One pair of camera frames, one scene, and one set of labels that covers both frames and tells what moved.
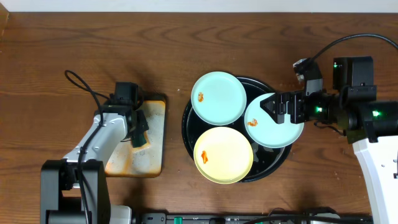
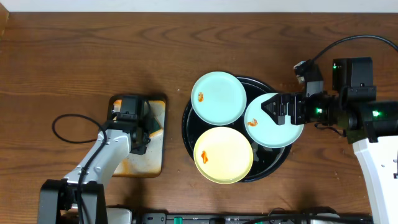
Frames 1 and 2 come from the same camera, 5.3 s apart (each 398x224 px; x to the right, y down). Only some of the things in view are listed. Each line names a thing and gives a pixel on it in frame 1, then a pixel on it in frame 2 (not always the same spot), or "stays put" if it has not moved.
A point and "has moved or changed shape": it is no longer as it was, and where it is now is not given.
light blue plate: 218,98 stays put
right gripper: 298,100 stays put
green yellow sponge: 140,141 has moved or changed shape
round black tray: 267,162 stays put
